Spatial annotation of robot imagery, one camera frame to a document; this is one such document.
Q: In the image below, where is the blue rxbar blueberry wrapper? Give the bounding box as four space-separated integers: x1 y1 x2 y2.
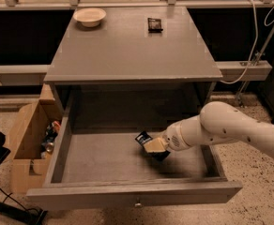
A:
135 131 170 161

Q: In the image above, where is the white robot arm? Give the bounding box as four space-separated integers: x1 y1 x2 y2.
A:
140 101 274 159

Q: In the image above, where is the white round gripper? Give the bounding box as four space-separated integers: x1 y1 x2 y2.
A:
144 122 190 153

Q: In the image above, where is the black snack packet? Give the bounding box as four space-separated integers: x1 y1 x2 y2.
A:
147 18 163 33

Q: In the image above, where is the open grey top drawer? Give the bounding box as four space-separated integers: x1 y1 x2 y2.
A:
27 89 242 210

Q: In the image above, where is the grey wooden nightstand cabinet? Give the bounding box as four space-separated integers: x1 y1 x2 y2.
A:
44 6 223 114

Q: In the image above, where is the cardboard box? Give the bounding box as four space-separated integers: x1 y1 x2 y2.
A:
9 84 62 194

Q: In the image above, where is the cans and trash in box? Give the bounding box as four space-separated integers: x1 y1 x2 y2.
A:
40 121 61 158

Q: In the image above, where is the cream ceramic bowl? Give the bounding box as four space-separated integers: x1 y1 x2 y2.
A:
73 7 106 28

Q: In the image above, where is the metal drawer knob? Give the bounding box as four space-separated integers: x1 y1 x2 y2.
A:
134 199 143 208

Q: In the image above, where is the black stand base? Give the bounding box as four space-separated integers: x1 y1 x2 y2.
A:
0 131 47 225

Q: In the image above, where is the black cable on floor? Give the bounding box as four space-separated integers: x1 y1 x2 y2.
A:
0 177 43 215

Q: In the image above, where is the diagonal metal rod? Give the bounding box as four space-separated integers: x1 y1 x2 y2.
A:
236 23 274 107

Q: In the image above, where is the white cable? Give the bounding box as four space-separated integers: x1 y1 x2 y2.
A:
220 0 274 85

